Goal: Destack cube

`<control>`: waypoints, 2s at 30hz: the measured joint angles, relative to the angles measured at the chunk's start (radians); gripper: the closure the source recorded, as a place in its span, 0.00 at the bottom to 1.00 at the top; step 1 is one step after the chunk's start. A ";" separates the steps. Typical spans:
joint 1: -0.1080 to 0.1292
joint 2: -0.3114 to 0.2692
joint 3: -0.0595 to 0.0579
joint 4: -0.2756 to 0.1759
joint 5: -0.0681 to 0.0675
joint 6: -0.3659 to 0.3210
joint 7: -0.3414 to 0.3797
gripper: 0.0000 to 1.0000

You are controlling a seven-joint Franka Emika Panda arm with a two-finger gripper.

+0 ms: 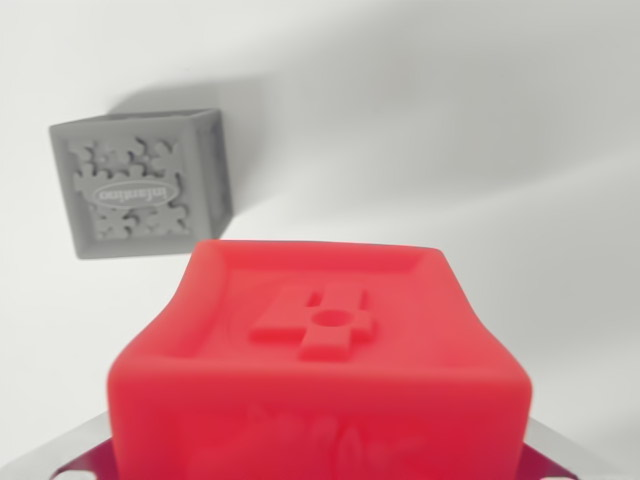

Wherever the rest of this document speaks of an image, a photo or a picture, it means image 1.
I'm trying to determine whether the gripper left finger with black rubber pad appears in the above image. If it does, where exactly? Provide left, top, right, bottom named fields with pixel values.
left=14, top=412, right=121, bottom=480

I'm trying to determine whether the gripper right finger with black rubber pad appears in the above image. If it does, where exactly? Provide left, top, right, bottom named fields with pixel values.
left=517, top=418, right=604, bottom=480

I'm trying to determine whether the red embossed soft cube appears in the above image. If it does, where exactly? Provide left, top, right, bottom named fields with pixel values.
left=105, top=238, right=534, bottom=480

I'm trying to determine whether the grey embossed soft cube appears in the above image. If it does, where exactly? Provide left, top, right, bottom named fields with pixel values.
left=48, top=107, right=235, bottom=260

